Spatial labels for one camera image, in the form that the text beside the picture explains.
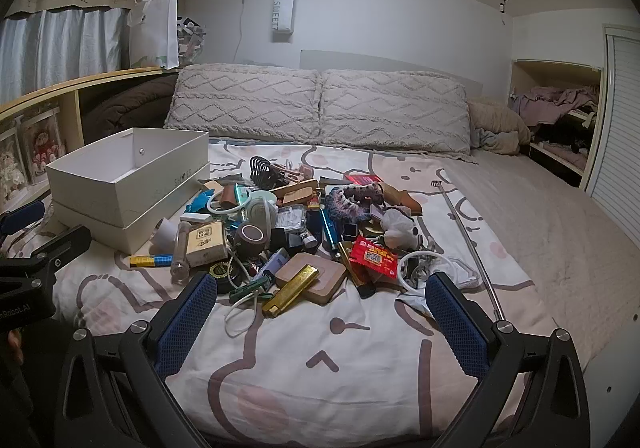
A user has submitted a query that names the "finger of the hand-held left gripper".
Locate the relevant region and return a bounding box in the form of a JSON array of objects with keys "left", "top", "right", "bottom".
[
  {"left": 16, "top": 224, "right": 94, "bottom": 275},
  {"left": 0, "top": 201, "right": 45, "bottom": 239}
]

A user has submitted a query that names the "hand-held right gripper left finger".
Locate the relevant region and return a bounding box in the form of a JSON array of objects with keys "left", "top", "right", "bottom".
[{"left": 56, "top": 272, "right": 221, "bottom": 448}]

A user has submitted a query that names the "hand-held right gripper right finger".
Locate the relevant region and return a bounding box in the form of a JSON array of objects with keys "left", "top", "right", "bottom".
[{"left": 424, "top": 272, "right": 591, "bottom": 448}]

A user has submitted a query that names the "yellow blue tube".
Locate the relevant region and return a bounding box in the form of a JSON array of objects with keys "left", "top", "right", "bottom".
[{"left": 129, "top": 255, "right": 175, "bottom": 269}]

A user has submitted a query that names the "yellow tissue pack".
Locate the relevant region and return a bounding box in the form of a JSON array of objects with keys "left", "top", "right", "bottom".
[{"left": 185, "top": 222, "right": 227, "bottom": 269}]

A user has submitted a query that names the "white shoe box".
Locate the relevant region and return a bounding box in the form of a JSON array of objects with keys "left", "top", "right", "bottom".
[{"left": 46, "top": 128, "right": 211, "bottom": 229}]

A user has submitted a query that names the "person's left hand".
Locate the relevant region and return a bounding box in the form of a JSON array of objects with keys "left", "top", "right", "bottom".
[{"left": 6, "top": 329, "right": 25, "bottom": 365}]

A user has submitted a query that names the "black round tin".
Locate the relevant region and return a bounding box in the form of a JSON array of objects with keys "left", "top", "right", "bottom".
[{"left": 192, "top": 262, "right": 242, "bottom": 295}]

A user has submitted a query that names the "boxed beige plush bear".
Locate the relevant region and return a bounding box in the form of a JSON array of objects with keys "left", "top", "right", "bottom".
[{"left": 0, "top": 128, "right": 28, "bottom": 203}]

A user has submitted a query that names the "clear plastic bottle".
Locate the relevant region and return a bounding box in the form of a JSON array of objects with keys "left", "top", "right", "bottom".
[{"left": 170, "top": 222, "right": 194, "bottom": 286}]

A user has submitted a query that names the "green plastic clip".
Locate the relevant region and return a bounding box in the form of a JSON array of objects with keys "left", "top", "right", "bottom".
[{"left": 229, "top": 277, "right": 275, "bottom": 299}]

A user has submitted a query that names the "boxed red plush bear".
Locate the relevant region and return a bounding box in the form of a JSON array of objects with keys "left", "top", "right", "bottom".
[{"left": 22, "top": 113, "right": 67, "bottom": 185}]

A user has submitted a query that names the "white tape roll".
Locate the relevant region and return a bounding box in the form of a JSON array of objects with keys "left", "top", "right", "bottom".
[{"left": 151, "top": 219, "right": 180, "bottom": 255}]

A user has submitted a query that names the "telescopic metal rod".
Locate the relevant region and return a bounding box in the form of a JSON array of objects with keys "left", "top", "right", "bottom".
[{"left": 430, "top": 180, "right": 505, "bottom": 325}]

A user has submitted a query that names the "lilac marker pen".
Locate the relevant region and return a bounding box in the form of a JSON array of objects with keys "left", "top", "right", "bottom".
[{"left": 259, "top": 248, "right": 292, "bottom": 279}]

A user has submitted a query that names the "brown tape roll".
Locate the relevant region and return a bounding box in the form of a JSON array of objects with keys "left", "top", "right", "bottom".
[{"left": 235, "top": 223, "right": 272, "bottom": 259}]

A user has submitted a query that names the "red snack packet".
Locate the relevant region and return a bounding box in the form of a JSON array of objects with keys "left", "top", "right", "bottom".
[{"left": 349, "top": 237, "right": 401, "bottom": 279}]

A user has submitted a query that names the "blue packet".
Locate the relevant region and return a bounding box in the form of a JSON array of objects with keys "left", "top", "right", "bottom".
[{"left": 189, "top": 192, "right": 217, "bottom": 219}]

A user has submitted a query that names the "gold lighter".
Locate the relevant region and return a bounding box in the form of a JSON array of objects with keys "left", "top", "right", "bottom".
[{"left": 261, "top": 264, "right": 321, "bottom": 319}]

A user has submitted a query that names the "crumpled white plastic bag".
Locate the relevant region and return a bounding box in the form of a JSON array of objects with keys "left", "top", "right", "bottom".
[{"left": 381, "top": 209, "right": 420, "bottom": 249}]

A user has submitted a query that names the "gold brown packet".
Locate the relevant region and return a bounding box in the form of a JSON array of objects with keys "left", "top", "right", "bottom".
[{"left": 336, "top": 240, "right": 358, "bottom": 273}]

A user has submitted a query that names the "mint round compact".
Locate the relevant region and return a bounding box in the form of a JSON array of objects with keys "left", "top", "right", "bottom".
[{"left": 248, "top": 190, "right": 279, "bottom": 209}]

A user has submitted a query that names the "wooden shelf unit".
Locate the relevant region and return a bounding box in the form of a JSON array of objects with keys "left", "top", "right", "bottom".
[{"left": 0, "top": 66, "right": 181, "bottom": 209}]

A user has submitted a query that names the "brown leather pouch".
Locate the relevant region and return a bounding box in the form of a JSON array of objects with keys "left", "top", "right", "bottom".
[{"left": 377, "top": 182, "right": 425, "bottom": 217}]

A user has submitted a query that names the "grey bed sheet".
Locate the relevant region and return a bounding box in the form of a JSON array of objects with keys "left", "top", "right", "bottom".
[{"left": 440, "top": 148, "right": 640, "bottom": 369}]

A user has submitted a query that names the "clear blister pack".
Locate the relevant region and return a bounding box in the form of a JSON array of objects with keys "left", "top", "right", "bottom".
[{"left": 276, "top": 204, "right": 308, "bottom": 233}]

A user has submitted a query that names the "tan square case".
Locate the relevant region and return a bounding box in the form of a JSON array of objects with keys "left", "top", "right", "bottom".
[{"left": 274, "top": 252, "right": 349, "bottom": 307}]

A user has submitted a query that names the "brown blanket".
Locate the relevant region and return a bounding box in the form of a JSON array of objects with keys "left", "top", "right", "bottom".
[{"left": 81, "top": 75, "right": 177, "bottom": 145}]

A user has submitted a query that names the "black hair claw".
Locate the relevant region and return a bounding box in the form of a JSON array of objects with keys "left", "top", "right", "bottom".
[{"left": 247, "top": 156, "right": 282, "bottom": 189}]

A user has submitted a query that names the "dark blue pen case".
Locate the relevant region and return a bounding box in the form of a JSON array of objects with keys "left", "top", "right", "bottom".
[{"left": 320, "top": 208, "right": 346, "bottom": 253}]

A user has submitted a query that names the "light wooden board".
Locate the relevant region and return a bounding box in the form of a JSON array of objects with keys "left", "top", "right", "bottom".
[{"left": 270, "top": 180, "right": 321, "bottom": 206}]

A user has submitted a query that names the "purple knitted hair claw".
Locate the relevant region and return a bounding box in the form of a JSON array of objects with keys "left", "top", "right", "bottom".
[{"left": 324, "top": 183, "right": 387, "bottom": 225}]

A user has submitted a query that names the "small red box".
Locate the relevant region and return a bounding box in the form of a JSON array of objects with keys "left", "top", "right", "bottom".
[{"left": 345, "top": 173, "right": 385, "bottom": 189}]

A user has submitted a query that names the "pink hair clip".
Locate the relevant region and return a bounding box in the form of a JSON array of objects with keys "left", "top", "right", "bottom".
[{"left": 277, "top": 162, "right": 316, "bottom": 185}]

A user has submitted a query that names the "pale blue curtain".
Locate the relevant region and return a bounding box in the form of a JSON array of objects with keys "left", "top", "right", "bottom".
[{"left": 0, "top": 8, "right": 130, "bottom": 104}]

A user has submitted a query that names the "beige plush cushion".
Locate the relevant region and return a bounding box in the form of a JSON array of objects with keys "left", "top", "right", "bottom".
[{"left": 467, "top": 96, "right": 532, "bottom": 157}]

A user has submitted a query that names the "pile of dark clothes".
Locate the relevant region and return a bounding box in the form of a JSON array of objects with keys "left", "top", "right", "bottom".
[{"left": 535, "top": 120, "right": 598, "bottom": 169}]

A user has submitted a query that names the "beige tufted pillow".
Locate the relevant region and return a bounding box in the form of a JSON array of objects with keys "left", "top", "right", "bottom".
[
  {"left": 164, "top": 64, "right": 322, "bottom": 141},
  {"left": 319, "top": 69, "right": 473, "bottom": 157}
]

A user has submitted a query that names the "white paper shopping bag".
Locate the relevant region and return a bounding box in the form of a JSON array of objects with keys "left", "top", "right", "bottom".
[{"left": 126, "top": 0, "right": 180, "bottom": 71}]

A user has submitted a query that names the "pile of pink clothes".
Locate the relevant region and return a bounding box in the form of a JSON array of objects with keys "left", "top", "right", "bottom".
[{"left": 515, "top": 85, "right": 601, "bottom": 129}]

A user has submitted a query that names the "pile of black white cards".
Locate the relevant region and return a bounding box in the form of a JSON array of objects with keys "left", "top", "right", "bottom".
[{"left": 176, "top": 16, "right": 207, "bottom": 66}]

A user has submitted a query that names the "white shutter door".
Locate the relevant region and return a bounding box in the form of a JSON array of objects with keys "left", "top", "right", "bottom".
[{"left": 582, "top": 22, "right": 640, "bottom": 229}]

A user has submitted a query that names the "hanging narrow white paper bag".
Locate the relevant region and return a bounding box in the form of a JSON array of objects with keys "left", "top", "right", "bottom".
[{"left": 272, "top": 0, "right": 297, "bottom": 42}]

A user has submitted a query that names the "wall niche shelf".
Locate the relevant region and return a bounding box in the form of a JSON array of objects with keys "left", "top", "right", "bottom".
[{"left": 509, "top": 58, "right": 603, "bottom": 189}]

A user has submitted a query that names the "hanging white cable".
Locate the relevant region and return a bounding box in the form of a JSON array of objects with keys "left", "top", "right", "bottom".
[{"left": 236, "top": 0, "right": 251, "bottom": 64}]

